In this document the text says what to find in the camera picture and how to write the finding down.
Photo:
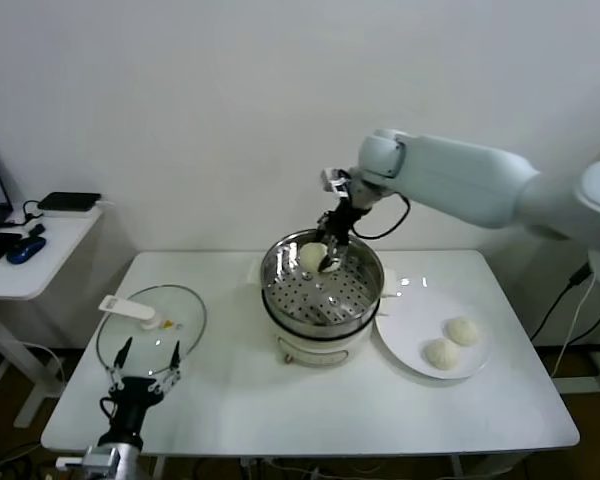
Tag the flat black box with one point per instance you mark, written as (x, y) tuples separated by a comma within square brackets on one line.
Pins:
[(70, 201)]

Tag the white side table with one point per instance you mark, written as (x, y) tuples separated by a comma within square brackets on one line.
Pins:
[(55, 250)]

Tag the stainless steel steamer basket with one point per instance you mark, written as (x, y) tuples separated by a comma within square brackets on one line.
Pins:
[(325, 300)]

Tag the cream electric cooking pot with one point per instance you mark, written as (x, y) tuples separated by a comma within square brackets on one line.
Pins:
[(312, 352)]

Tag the blue computer mouse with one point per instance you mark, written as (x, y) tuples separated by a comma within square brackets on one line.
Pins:
[(26, 251)]

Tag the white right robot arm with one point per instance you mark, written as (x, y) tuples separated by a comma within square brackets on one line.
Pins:
[(455, 175)]

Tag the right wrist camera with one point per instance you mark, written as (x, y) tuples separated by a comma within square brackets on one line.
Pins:
[(336, 182)]

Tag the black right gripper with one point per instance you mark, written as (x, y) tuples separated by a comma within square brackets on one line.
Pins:
[(345, 220)]

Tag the white shelf table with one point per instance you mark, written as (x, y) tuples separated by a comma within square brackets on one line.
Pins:
[(580, 385)]

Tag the white round plate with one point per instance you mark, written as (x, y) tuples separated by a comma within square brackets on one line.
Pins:
[(415, 325)]

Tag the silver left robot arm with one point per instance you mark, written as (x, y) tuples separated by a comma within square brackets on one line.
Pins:
[(110, 462)]

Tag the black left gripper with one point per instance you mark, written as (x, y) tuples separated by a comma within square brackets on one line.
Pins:
[(132, 407)]

